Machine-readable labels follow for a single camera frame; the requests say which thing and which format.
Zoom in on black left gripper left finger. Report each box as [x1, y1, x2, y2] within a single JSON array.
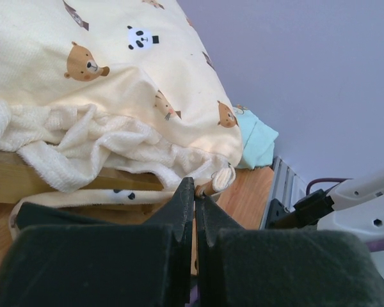
[[0, 178, 195, 306]]

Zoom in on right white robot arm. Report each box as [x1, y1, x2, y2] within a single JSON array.
[[264, 168, 384, 253]]

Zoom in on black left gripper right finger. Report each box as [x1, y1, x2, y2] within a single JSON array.
[[195, 197, 384, 306]]

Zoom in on mint green cloth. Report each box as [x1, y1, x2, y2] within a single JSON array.
[[234, 105, 279, 169]]

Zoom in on wooden pet bed frame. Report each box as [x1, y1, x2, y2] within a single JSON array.
[[0, 150, 167, 221]]

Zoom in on cream animal print mattress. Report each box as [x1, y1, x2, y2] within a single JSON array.
[[0, 1, 243, 236]]

